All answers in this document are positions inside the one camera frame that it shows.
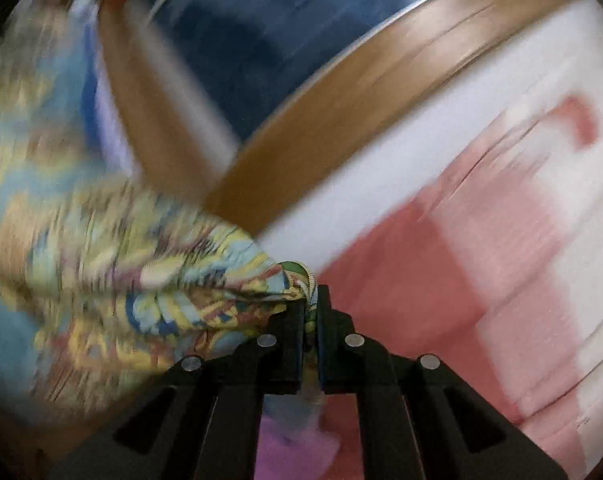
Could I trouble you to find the dark glass window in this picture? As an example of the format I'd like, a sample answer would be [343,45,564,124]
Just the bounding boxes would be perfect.
[144,0,515,145]

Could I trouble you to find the blue colourful printed cloth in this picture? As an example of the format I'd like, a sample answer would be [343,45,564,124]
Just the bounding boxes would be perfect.
[0,0,316,413]

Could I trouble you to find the pink purple cloth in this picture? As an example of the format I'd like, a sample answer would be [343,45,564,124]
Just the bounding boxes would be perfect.
[258,395,343,480]

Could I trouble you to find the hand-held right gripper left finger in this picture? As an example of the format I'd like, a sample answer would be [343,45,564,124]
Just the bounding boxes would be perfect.
[46,300,305,480]

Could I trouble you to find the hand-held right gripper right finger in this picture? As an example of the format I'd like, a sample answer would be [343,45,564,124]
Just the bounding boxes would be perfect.
[316,285,567,480]

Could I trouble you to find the coral red curtain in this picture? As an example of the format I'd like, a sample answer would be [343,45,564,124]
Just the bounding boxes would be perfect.
[315,94,603,480]

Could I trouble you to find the wooden window surround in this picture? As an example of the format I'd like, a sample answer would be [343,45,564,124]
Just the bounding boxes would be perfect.
[98,0,586,238]

